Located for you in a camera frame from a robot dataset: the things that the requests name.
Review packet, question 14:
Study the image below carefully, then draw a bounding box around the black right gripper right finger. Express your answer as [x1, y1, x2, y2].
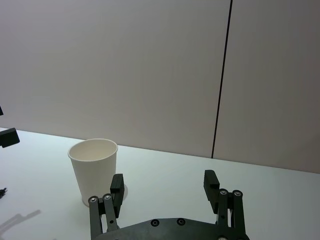
[203, 169, 248, 235]

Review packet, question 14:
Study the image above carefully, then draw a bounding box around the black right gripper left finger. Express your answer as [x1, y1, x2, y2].
[87, 173, 125, 239]

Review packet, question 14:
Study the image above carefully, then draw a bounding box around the white paper cup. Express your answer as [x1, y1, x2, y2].
[67, 138, 129, 208]

